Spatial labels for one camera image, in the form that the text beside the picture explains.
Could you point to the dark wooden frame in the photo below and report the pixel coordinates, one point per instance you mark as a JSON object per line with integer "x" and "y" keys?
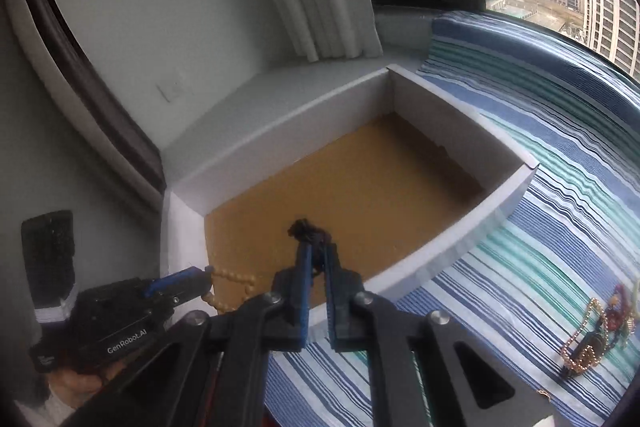
{"x": 95, "y": 92}

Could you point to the blue green striped cloth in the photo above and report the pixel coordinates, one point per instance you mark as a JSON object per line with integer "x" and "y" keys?
{"x": 525, "y": 217}

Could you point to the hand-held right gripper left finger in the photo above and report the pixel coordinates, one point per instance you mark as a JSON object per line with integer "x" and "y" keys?
{"x": 303, "y": 287}

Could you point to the white wall switch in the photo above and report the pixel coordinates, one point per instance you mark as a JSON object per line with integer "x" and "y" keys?
{"x": 171, "y": 91}

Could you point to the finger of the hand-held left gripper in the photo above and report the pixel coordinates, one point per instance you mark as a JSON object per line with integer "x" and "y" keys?
{"x": 175, "y": 282}

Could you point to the black rectangular device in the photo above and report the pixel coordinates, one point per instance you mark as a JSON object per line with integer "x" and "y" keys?
{"x": 48, "y": 257}

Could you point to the white cardboard box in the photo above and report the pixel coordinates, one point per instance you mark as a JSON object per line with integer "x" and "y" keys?
{"x": 350, "y": 187}

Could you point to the person's left hand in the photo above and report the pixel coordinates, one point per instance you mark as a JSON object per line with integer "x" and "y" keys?
{"x": 80, "y": 384}

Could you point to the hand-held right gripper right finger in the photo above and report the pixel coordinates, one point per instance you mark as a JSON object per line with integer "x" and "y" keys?
{"x": 334, "y": 302}

